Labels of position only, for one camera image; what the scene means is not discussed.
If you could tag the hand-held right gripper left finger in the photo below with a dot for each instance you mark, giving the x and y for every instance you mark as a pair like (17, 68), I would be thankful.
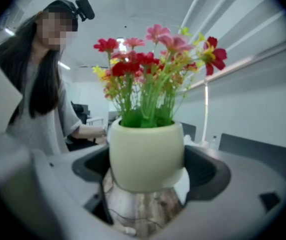
(65, 169)

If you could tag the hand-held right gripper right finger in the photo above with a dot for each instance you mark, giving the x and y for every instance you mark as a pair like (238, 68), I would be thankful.
(238, 184)

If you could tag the colourful flowers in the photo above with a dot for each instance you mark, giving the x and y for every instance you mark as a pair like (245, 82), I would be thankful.
(145, 154)

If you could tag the person's left forearm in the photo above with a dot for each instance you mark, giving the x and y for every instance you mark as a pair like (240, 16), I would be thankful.
(87, 133)

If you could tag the wide dark grey desk partition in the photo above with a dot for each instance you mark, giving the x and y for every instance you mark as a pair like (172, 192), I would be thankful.
(263, 154)

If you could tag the person's grey shirt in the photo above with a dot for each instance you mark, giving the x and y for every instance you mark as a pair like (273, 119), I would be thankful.
(45, 134)

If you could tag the clear bottle with green cap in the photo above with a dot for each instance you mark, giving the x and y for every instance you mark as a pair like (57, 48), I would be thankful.
(214, 142)

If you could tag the black office chair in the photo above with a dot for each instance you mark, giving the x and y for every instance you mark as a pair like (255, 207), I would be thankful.
(81, 112)

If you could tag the white light strip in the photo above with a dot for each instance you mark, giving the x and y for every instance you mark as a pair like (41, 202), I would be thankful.
(206, 109)

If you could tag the ceiling light panel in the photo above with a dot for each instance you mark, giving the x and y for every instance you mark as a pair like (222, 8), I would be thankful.
(64, 65)
(9, 31)

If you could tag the black head camera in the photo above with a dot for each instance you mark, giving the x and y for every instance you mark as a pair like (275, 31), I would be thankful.
(85, 7)

